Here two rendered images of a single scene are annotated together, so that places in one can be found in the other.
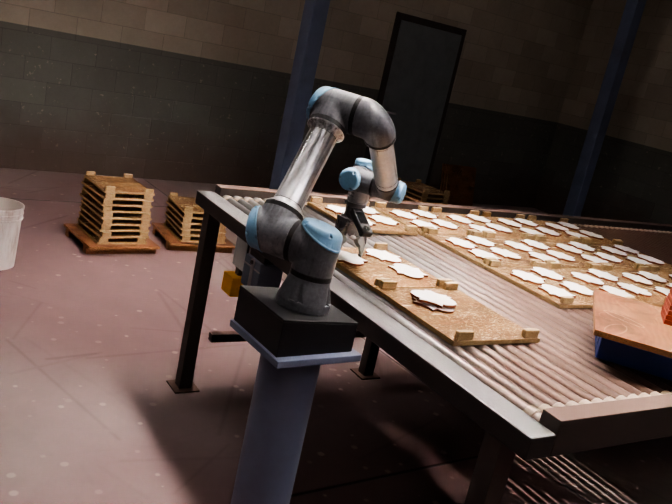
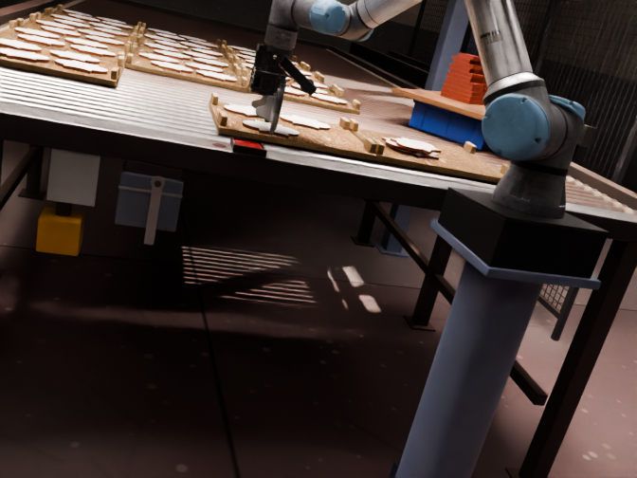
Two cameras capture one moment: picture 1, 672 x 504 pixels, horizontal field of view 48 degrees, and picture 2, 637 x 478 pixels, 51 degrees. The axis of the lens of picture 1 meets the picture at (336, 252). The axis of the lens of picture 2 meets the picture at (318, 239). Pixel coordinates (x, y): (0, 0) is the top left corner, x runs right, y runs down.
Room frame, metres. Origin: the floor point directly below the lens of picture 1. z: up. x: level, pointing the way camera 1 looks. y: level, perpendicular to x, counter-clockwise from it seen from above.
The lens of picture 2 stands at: (1.91, 1.50, 1.26)
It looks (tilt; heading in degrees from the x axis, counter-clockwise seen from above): 19 degrees down; 288
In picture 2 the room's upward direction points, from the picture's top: 14 degrees clockwise
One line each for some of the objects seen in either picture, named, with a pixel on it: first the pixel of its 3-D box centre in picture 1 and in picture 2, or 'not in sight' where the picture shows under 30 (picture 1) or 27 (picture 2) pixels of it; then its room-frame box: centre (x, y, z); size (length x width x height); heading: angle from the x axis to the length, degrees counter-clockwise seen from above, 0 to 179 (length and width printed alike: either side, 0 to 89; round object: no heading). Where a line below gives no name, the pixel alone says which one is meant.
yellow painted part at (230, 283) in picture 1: (239, 265); (63, 198); (2.87, 0.37, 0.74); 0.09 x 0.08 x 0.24; 35
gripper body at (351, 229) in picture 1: (352, 217); (270, 70); (2.63, -0.03, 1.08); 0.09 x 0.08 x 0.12; 34
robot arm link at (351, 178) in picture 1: (357, 179); (323, 15); (2.52, -0.02, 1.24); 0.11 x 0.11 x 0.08; 72
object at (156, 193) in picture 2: (260, 275); (149, 199); (2.72, 0.26, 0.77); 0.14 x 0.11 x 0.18; 35
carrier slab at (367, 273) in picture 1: (380, 268); (287, 128); (2.61, -0.17, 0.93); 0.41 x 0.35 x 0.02; 35
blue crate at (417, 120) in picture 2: (647, 343); (464, 123); (2.27, -1.02, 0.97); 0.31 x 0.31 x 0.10; 74
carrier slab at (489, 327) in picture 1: (455, 314); (426, 154); (2.27, -0.41, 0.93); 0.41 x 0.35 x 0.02; 34
